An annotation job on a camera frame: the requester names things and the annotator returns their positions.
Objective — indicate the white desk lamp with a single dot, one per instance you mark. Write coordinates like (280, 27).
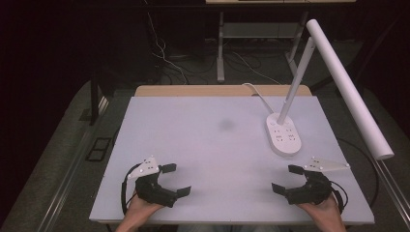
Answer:
(283, 138)

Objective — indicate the metal floor rail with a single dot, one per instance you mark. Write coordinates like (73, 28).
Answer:
(64, 190)
(393, 190)

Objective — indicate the black metal stand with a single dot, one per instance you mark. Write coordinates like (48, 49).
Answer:
(94, 103)

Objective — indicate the person's left hand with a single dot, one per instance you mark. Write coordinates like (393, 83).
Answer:
(140, 211)

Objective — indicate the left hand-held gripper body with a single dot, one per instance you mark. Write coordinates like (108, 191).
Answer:
(151, 190)

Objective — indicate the background desk with metal legs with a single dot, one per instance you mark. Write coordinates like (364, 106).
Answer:
(220, 58)

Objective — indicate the person's right hand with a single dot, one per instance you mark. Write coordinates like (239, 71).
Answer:
(327, 212)

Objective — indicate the black rectangular frame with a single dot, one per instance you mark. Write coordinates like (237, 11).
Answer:
(100, 149)

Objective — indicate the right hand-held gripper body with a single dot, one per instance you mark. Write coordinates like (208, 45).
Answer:
(314, 190)

